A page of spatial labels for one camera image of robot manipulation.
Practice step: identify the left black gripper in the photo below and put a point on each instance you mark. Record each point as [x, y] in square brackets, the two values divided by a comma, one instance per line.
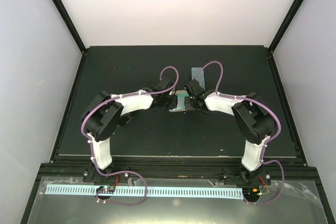
[173, 104]

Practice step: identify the grey fuzzy glasses case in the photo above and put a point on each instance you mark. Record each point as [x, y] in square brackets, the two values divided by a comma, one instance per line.
[181, 95]

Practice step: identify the blue fuzzy glasses case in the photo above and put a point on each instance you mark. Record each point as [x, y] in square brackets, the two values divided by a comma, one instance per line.
[197, 73]

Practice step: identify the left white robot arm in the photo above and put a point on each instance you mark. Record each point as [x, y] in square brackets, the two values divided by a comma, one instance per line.
[104, 113]

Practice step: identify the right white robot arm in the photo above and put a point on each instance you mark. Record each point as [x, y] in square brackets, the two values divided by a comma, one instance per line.
[258, 123]

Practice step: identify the left green circuit board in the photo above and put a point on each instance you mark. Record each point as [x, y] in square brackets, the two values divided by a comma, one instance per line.
[107, 189]

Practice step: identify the right small circuit board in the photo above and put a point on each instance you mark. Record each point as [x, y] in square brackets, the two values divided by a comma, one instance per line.
[251, 192]

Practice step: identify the white slotted cable duct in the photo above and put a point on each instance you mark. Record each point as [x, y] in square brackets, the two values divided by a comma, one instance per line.
[150, 191]

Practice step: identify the right black frame post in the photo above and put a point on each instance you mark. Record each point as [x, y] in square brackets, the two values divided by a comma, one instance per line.
[296, 4]

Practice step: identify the black frame post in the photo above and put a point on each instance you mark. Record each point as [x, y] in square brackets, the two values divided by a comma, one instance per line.
[296, 4]
[69, 24]

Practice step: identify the left black frame post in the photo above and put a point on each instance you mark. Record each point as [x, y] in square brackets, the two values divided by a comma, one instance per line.
[69, 24]

